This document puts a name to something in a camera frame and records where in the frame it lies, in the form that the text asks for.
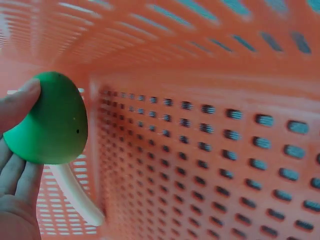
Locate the orange perforated plastic basket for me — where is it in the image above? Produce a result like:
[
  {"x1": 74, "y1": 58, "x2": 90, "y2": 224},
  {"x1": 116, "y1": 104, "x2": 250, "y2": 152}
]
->
[{"x1": 0, "y1": 0, "x2": 320, "y2": 240}]

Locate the green toy mushroom white stem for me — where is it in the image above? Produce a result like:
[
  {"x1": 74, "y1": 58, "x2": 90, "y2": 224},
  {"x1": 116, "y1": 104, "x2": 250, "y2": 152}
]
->
[{"x1": 2, "y1": 71, "x2": 106, "y2": 227}]

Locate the person's left hand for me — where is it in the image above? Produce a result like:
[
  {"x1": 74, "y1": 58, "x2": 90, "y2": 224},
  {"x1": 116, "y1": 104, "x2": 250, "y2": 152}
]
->
[{"x1": 0, "y1": 78, "x2": 45, "y2": 240}]

